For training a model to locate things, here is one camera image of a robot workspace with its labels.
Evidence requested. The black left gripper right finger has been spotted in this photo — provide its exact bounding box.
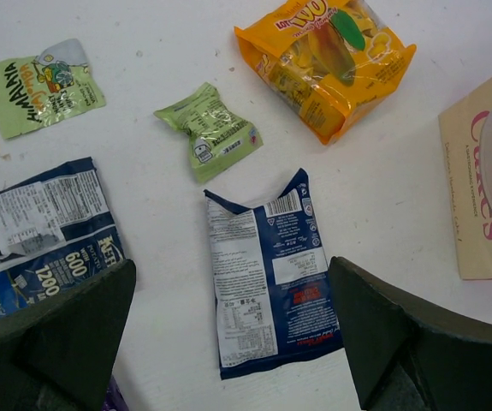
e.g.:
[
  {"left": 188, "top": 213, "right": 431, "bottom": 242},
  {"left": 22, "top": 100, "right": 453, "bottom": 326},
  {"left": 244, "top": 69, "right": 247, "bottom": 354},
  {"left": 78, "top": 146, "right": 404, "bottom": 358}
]
[{"left": 329, "top": 257, "right": 492, "bottom": 410}]

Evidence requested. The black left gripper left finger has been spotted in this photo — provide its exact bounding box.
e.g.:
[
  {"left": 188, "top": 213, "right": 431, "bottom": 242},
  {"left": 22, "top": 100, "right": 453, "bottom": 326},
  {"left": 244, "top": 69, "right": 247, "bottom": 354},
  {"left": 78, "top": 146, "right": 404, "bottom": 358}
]
[{"left": 0, "top": 259, "right": 136, "bottom": 410}]

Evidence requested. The purple Fox's candy bag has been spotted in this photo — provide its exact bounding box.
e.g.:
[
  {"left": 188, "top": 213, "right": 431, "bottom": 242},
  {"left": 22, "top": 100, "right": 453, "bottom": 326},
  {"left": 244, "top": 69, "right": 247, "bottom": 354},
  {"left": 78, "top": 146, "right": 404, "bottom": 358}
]
[{"left": 102, "top": 377, "right": 129, "bottom": 411}]

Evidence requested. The cream pink paper cake bag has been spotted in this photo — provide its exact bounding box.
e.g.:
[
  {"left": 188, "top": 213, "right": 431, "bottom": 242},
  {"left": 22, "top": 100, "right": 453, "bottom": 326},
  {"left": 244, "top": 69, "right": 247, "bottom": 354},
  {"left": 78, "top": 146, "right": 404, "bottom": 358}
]
[{"left": 438, "top": 77, "right": 492, "bottom": 280}]

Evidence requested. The orange mango gummy bag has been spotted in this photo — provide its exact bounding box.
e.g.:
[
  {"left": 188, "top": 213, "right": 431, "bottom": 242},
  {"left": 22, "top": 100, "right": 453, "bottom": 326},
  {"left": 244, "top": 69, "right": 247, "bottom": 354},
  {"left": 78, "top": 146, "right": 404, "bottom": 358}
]
[{"left": 234, "top": 0, "right": 417, "bottom": 145}]

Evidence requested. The large blue chips bag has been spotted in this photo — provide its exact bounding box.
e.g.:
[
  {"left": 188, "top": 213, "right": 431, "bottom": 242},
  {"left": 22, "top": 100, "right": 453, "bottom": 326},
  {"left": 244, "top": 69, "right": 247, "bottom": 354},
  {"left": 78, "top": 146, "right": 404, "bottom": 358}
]
[{"left": 0, "top": 158, "right": 125, "bottom": 318}]

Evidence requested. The small blue snack packet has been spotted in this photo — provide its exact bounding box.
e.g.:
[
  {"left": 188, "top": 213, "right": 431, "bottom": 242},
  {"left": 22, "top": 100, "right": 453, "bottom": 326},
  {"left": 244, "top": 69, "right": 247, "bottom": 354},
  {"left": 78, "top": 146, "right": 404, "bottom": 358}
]
[{"left": 205, "top": 169, "right": 343, "bottom": 379}]

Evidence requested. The green Himalaya candy packet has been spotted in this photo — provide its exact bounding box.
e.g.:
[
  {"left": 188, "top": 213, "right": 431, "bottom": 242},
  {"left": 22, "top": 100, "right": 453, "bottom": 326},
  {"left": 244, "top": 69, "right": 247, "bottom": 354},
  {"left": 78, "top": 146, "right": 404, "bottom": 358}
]
[{"left": 0, "top": 39, "right": 106, "bottom": 140}]

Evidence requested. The green candy packet back side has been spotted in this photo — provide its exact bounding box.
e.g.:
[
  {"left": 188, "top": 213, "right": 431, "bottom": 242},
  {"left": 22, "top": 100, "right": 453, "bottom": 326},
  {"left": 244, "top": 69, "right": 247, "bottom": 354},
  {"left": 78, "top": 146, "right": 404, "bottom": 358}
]
[{"left": 154, "top": 82, "right": 264, "bottom": 183}]

